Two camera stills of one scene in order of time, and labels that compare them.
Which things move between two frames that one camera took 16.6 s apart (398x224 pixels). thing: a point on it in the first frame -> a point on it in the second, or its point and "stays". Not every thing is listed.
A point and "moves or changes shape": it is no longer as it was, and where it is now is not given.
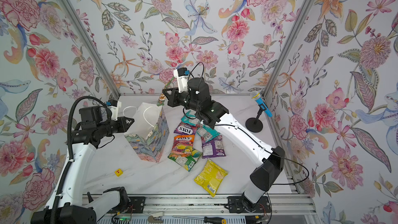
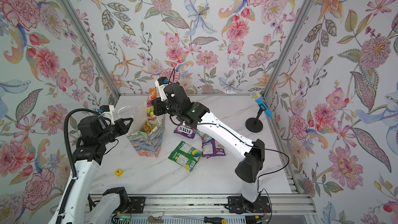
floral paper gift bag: (150, 131) stays
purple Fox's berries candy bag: (183, 128) stays
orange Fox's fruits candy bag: (183, 145) -> (152, 95)
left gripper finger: (125, 127) stays
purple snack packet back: (214, 148) stays
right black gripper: (173, 97) -> (160, 106)
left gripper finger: (126, 121) stays
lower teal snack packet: (207, 133) stays
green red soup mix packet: (161, 101) moves or changes shape
